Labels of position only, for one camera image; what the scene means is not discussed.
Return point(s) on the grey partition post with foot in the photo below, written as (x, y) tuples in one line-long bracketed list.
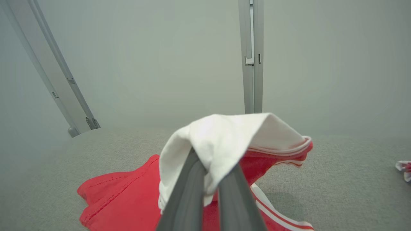
[(54, 70)]

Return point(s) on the red white Bulls shorts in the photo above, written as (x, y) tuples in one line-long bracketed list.
[(405, 168)]

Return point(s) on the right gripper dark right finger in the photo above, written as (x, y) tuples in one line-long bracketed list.
[(239, 208)]

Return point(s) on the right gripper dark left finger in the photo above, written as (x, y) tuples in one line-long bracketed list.
[(186, 199)]

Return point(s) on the red white Bulls jersey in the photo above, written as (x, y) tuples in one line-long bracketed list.
[(218, 141)]

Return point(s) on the grey fabric sofa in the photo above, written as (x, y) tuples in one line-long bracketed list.
[(337, 192)]

